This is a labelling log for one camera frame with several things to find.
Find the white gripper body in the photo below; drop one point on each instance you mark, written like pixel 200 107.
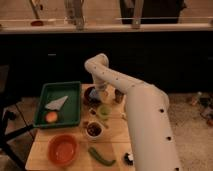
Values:
pixel 98 93

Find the dark purple bowl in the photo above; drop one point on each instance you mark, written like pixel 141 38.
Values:
pixel 88 100

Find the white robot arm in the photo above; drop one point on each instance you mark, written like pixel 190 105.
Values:
pixel 146 108

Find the orange plastic bowl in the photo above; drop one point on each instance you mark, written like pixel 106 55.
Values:
pixel 62 150

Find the light green cup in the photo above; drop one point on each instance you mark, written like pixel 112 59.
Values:
pixel 103 110

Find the green plastic tray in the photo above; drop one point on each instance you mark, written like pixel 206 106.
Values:
pixel 70 113

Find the white cup with dark contents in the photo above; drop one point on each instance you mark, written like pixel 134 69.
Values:
pixel 93 130

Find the grey triangular cloth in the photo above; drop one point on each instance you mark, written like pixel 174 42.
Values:
pixel 56 104

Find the orange round fruit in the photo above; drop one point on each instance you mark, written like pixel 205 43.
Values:
pixel 51 117

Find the green cucumber toy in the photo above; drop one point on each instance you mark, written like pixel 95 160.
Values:
pixel 94 154

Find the black and white small object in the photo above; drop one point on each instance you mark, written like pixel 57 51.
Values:
pixel 128 158

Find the small red dish on counter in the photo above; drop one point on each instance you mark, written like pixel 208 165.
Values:
pixel 37 23

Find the black chair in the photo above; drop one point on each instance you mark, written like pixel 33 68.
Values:
pixel 6 100

